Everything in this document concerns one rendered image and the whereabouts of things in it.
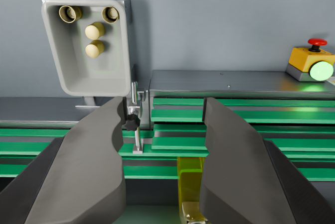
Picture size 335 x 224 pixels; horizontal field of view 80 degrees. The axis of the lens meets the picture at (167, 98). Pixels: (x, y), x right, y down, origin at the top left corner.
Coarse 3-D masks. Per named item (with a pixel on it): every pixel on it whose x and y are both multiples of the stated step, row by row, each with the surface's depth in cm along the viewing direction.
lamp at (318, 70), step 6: (312, 66) 48; (318, 66) 47; (324, 66) 46; (330, 66) 46; (312, 72) 48; (318, 72) 47; (324, 72) 47; (330, 72) 47; (318, 78) 48; (324, 78) 47
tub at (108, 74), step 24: (48, 0) 41; (72, 0) 41; (96, 0) 41; (48, 24) 43; (72, 24) 50; (120, 24) 50; (72, 48) 52; (120, 48) 52; (72, 72) 53; (96, 72) 56; (120, 72) 56; (96, 96) 51
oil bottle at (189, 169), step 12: (180, 168) 43; (192, 168) 43; (180, 180) 40; (192, 180) 40; (180, 192) 38; (192, 192) 38; (180, 204) 37; (192, 204) 36; (180, 216) 37; (192, 216) 35
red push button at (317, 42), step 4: (308, 40) 50; (312, 40) 49; (316, 40) 48; (320, 40) 48; (324, 40) 48; (316, 44) 48; (320, 44) 48; (324, 44) 48; (312, 48) 50; (316, 48) 50
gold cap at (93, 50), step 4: (96, 40) 51; (88, 44) 48; (92, 44) 48; (96, 44) 48; (100, 44) 50; (88, 48) 48; (92, 48) 48; (96, 48) 48; (100, 48) 49; (104, 48) 52; (88, 52) 48; (92, 52) 48; (96, 52) 48; (100, 52) 49; (92, 56) 49; (96, 56) 49
